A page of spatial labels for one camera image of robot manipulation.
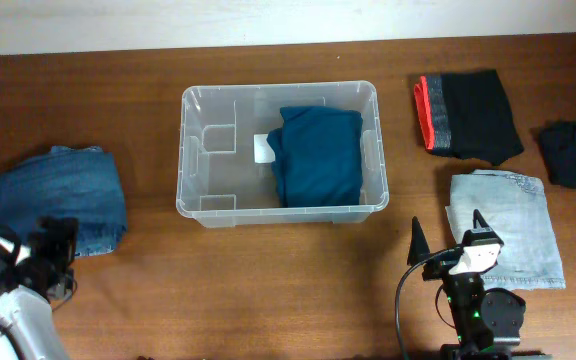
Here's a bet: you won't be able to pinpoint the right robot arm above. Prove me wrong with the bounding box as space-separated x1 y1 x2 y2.
395 210 551 360

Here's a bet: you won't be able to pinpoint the folded light grey jeans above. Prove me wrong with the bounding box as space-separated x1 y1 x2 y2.
446 170 566 290

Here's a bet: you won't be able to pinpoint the black garment white logo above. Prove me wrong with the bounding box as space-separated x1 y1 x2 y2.
538 121 576 189

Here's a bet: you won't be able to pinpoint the black shorts red waistband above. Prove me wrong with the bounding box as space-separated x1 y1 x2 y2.
413 69 524 166

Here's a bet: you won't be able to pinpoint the dark teal shirt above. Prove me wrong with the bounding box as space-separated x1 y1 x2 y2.
267 106 363 208

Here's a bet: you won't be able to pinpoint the clear plastic storage bin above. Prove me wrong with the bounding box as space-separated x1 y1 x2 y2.
176 80 389 228

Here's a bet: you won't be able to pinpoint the white label in bin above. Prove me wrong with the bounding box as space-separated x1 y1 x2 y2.
253 134 275 164

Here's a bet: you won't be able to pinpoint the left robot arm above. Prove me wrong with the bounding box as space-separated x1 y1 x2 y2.
0 217 79 359

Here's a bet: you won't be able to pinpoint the blue denim jeans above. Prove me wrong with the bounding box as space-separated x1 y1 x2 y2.
0 146 127 257

